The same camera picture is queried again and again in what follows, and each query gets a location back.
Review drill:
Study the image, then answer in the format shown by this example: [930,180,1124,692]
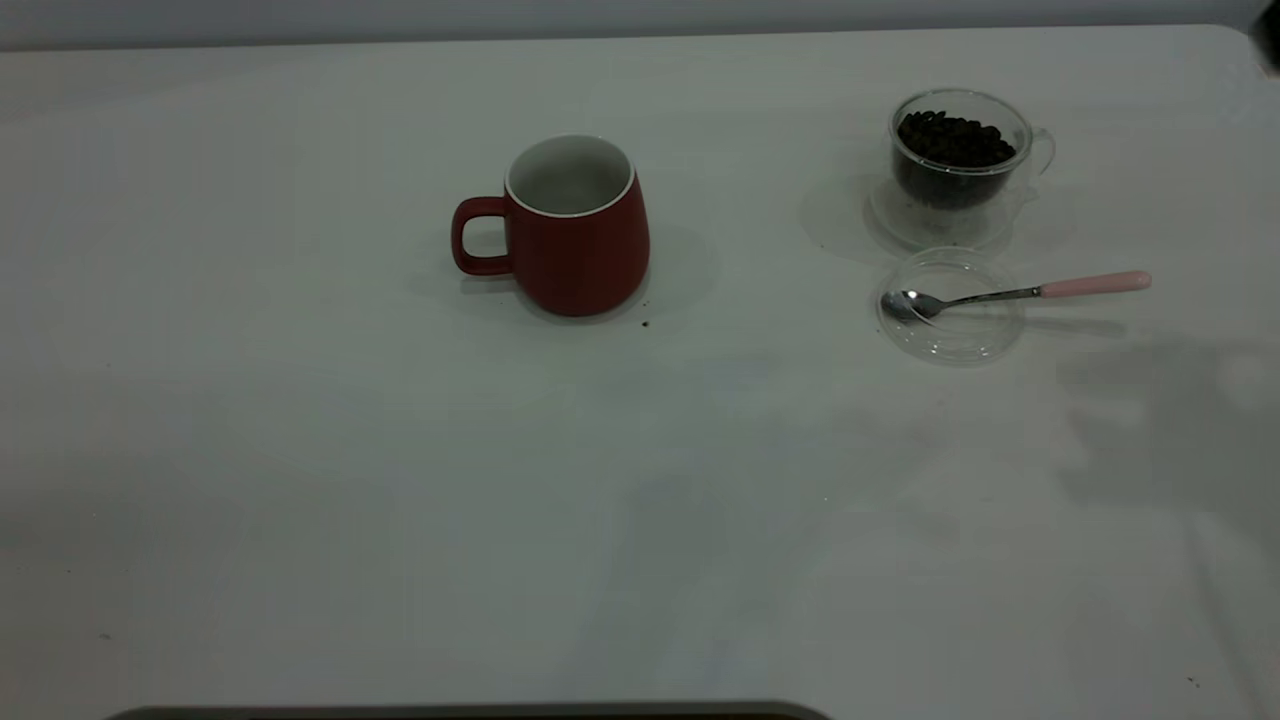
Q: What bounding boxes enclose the red ceramic mug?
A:
[450,133,652,319]

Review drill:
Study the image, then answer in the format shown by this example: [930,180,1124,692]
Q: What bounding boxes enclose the metal spoon with pink handle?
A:
[880,270,1153,323]

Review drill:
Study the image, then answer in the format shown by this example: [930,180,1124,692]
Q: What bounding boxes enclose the dark coffee beans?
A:
[893,110,1018,209]

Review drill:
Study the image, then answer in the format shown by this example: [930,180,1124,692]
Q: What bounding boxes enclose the clear glass saucer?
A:
[876,247,1028,366]
[866,172,1033,253]

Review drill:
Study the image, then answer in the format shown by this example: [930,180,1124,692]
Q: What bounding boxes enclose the clear glass cup with handle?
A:
[888,88,1057,213]

